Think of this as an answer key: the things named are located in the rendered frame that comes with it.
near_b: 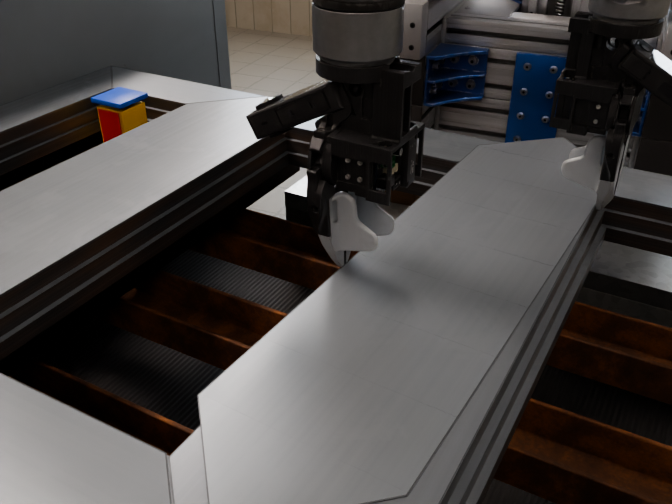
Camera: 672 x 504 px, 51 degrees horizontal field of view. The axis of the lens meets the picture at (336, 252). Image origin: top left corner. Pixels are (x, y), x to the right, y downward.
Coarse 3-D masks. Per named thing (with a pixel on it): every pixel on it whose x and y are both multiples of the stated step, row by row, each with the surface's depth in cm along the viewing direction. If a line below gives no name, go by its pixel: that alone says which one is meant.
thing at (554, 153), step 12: (492, 144) 96; (504, 144) 96; (516, 144) 96; (528, 144) 96; (540, 144) 96; (552, 144) 96; (528, 156) 92; (540, 156) 92; (552, 156) 92; (564, 156) 92
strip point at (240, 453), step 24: (216, 408) 53; (216, 432) 51; (240, 432) 51; (264, 432) 51; (216, 456) 49; (240, 456) 49; (264, 456) 49; (288, 456) 49; (312, 456) 49; (216, 480) 47; (240, 480) 47; (264, 480) 47; (288, 480) 47; (312, 480) 47; (336, 480) 47; (360, 480) 47
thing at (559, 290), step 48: (0, 144) 100; (48, 144) 106; (288, 144) 102; (192, 192) 87; (240, 192) 94; (96, 240) 75; (144, 240) 80; (576, 240) 74; (624, 240) 83; (48, 288) 70; (96, 288) 75; (576, 288) 73; (0, 336) 66; (528, 336) 61; (480, 384) 55; (528, 384) 61; (480, 432) 52; (192, 480) 47; (432, 480) 47; (480, 480) 52
